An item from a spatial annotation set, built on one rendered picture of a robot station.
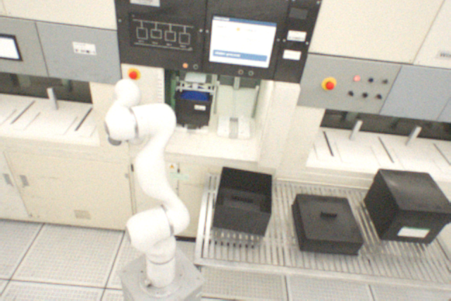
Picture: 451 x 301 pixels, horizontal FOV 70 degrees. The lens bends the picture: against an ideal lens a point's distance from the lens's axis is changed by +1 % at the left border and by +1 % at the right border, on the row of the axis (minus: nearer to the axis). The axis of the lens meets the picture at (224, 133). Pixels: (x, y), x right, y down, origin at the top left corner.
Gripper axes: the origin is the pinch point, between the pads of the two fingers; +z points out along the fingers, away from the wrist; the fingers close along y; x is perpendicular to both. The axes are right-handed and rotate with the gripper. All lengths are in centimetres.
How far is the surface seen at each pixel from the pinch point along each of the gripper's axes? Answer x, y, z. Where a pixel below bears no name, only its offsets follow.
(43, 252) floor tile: -120, -66, -16
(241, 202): -43, 62, -21
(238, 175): -31, 59, -13
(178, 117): -21.6, 19.7, 22.6
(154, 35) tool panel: 36.0, 11.1, 2.6
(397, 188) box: -19, 138, -23
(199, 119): -21.4, 32.8, 22.6
